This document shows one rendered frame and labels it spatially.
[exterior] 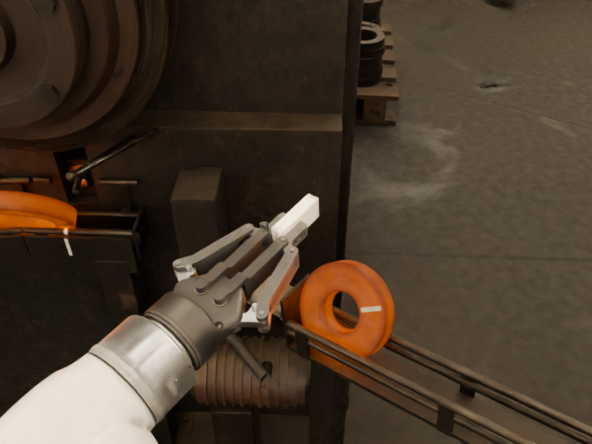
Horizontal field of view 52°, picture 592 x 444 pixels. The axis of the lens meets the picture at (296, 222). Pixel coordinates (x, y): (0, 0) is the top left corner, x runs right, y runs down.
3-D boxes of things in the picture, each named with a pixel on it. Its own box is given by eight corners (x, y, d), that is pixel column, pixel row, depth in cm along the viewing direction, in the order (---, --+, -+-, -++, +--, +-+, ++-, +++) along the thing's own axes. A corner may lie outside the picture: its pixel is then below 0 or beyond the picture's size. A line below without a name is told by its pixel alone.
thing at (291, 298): (312, 320, 103) (307, 273, 97) (314, 321, 103) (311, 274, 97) (285, 347, 99) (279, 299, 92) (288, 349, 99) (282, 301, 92)
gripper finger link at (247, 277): (208, 295, 59) (218, 301, 58) (281, 229, 65) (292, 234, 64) (214, 319, 61) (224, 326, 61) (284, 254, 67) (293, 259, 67)
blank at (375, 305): (319, 359, 98) (307, 365, 96) (301, 266, 99) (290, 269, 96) (404, 354, 90) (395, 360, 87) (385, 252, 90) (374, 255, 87)
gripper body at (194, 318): (144, 346, 62) (207, 288, 67) (204, 389, 58) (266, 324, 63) (127, 300, 56) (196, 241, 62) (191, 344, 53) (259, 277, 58)
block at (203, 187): (195, 259, 122) (180, 161, 107) (233, 260, 122) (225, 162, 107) (185, 298, 114) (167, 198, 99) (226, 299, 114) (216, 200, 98)
